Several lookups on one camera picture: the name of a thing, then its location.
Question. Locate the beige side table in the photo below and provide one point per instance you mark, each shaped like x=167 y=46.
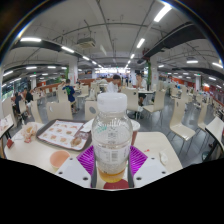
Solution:
x=216 y=130
x=6 y=125

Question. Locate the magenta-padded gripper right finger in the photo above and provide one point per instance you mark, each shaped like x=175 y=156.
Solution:
x=150 y=170

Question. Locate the red paper cup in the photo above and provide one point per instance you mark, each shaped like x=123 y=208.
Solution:
x=135 y=131

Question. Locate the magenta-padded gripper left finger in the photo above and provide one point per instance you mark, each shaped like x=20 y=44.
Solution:
x=71 y=170

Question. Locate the white napkin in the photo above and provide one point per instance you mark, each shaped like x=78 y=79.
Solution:
x=87 y=126

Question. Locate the ceiling air conditioner unit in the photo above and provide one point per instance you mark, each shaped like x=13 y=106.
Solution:
x=86 y=42

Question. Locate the beige chairs group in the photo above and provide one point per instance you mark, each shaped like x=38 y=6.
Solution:
x=60 y=111

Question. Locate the clear plastic drink bottle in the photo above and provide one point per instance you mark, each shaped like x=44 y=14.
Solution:
x=111 y=133

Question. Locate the person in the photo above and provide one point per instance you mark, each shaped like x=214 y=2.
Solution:
x=141 y=85
x=28 y=96
x=112 y=86
x=18 y=101
x=69 y=93

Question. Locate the dark food tray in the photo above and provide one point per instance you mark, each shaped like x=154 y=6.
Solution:
x=56 y=133

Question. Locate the ceiling lights group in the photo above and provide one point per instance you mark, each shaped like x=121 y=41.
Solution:
x=30 y=39

